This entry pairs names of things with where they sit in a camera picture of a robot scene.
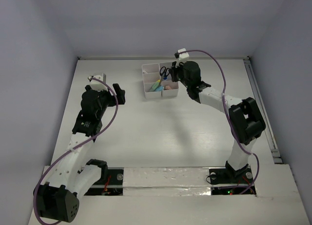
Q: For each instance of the white organizer tray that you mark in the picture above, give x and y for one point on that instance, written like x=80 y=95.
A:
x=149 y=79
x=174 y=85

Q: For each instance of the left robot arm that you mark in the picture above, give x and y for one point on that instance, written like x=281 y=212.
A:
x=58 y=192

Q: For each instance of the green clear highlighter marker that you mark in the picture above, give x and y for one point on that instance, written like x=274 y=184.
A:
x=153 y=87

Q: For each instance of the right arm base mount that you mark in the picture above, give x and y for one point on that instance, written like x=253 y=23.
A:
x=223 y=184

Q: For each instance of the white organizer tray left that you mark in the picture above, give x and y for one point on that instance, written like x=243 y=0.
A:
x=149 y=79

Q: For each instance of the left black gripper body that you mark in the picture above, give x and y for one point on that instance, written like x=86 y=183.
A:
x=118 y=94

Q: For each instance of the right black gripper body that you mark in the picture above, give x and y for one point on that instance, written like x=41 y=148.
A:
x=178 y=74

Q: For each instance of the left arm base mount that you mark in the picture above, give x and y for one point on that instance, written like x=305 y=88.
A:
x=113 y=184

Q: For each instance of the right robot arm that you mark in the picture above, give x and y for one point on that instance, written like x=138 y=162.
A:
x=243 y=115

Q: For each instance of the white organizer tray right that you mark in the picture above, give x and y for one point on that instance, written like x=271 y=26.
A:
x=174 y=85

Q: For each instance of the light blue marker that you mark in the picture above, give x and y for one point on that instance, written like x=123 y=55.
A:
x=158 y=89

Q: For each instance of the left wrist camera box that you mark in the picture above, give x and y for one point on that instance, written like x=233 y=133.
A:
x=97 y=82

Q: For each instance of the black handled scissors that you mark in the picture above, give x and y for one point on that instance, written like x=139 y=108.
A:
x=164 y=71

